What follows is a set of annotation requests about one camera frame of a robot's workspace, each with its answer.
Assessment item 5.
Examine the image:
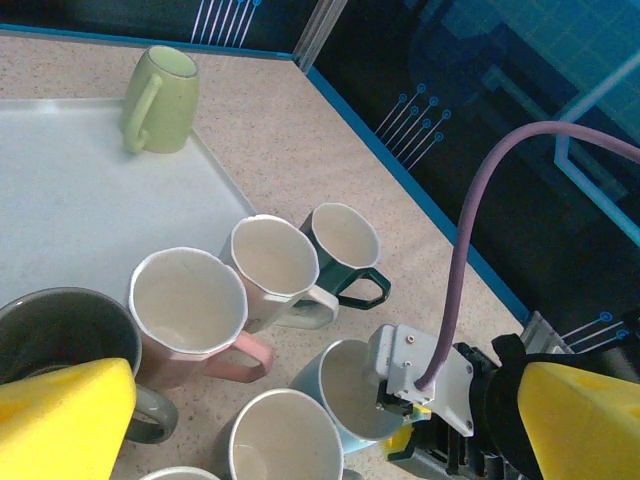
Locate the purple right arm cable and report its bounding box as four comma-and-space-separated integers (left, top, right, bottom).
414, 121, 640, 394

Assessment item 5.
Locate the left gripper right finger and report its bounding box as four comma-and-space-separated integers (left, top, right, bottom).
517, 360, 640, 480

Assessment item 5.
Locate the light blue mug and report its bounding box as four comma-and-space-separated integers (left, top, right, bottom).
288, 338, 416, 456

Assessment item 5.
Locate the aluminium frame post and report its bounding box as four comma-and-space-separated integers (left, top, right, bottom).
292, 0, 349, 76

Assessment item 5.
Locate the cream white mug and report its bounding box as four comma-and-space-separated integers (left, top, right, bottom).
218, 213, 340, 335

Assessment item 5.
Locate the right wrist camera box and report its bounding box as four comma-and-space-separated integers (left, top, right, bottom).
363, 322, 476, 436

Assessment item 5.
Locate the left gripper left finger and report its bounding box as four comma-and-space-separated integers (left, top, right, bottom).
0, 357, 139, 480

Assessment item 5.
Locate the table back edge strip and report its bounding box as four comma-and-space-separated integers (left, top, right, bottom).
0, 22, 301, 61

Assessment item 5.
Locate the pink speckled mug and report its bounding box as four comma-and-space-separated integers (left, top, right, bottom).
128, 246, 275, 391

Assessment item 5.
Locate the large grey mug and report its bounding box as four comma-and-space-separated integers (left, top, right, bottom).
0, 286, 180, 445

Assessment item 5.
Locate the dark green mug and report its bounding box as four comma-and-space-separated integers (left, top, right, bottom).
298, 202, 392, 311

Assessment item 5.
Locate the small grey mug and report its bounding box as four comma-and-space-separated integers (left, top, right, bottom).
213, 387, 366, 480

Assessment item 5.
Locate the aluminium table rail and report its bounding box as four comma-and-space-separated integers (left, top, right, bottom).
519, 309, 576, 356

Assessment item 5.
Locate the white plastic tray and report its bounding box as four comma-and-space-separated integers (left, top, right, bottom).
0, 97, 259, 311

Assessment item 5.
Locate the yellow-green mug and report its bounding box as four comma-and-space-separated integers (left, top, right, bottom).
119, 44, 201, 155

